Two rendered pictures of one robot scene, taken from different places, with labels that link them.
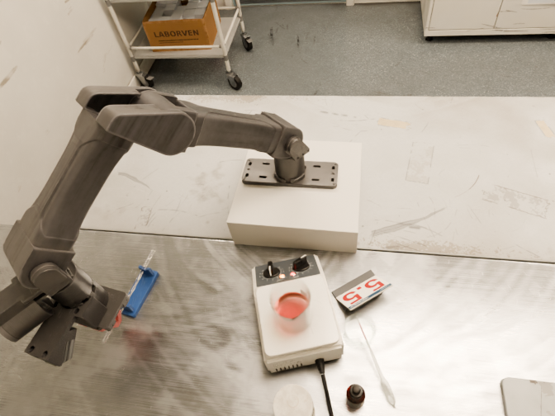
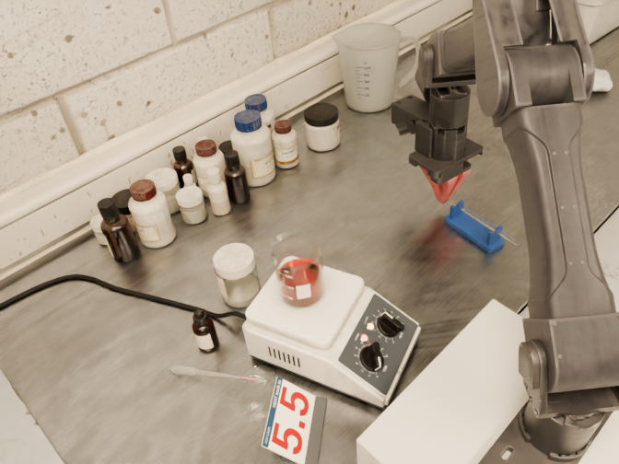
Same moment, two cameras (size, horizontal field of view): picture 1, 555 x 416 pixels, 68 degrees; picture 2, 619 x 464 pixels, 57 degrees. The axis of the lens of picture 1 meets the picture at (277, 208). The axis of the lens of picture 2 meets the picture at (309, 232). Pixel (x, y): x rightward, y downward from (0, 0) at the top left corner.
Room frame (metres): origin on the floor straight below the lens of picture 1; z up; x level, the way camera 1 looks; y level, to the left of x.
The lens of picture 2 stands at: (0.54, -0.40, 1.54)
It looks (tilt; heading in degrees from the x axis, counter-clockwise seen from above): 42 degrees down; 122
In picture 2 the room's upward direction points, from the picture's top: 6 degrees counter-clockwise
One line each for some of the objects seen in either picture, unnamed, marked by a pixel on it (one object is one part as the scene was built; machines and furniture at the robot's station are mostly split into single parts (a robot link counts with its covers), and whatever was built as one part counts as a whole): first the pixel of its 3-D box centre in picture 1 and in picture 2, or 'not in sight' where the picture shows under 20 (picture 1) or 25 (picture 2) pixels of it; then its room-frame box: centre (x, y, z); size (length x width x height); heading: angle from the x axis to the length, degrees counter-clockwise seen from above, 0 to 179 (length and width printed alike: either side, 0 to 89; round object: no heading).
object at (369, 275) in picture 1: (361, 289); (296, 420); (0.31, -0.12, 0.92); 0.09 x 0.06 x 0.04; 110
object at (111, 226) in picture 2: not in sight; (116, 229); (-0.10, 0.03, 0.95); 0.04 x 0.04 x 0.11
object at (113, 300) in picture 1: (86, 298); (446, 141); (0.34, 0.34, 1.04); 0.10 x 0.07 x 0.07; 63
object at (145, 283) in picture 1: (137, 289); (474, 224); (0.40, 0.30, 0.92); 0.10 x 0.03 x 0.04; 153
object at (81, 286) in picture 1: (63, 285); (448, 103); (0.33, 0.34, 1.10); 0.07 x 0.06 x 0.07; 123
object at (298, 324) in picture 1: (291, 309); (297, 272); (0.26, 0.01, 1.03); 0.07 x 0.06 x 0.08; 170
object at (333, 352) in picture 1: (294, 309); (325, 326); (0.29, 0.00, 0.94); 0.22 x 0.13 x 0.08; 1
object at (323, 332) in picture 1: (296, 314); (305, 298); (0.26, 0.00, 0.98); 0.12 x 0.12 x 0.01; 1
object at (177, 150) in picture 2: not in sight; (183, 168); (-0.11, 0.21, 0.94); 0.04 x 0.04 x 0.09
